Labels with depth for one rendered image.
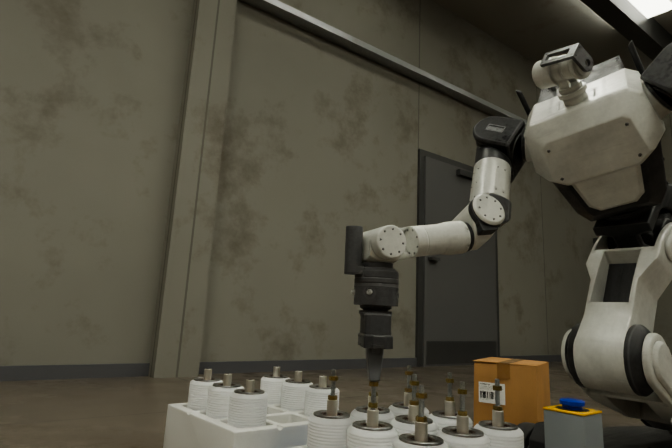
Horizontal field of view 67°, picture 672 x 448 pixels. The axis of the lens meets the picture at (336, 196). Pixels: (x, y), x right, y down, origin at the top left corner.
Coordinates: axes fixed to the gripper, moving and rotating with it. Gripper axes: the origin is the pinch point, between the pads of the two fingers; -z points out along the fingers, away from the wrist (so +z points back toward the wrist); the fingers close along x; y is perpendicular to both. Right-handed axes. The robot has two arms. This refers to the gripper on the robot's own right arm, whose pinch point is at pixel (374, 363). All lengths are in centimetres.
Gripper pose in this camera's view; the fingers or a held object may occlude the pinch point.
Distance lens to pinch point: 103.6
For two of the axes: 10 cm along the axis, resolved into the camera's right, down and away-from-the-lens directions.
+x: -0.8, 2.2, 9.7
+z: 0.4, -9.7, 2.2
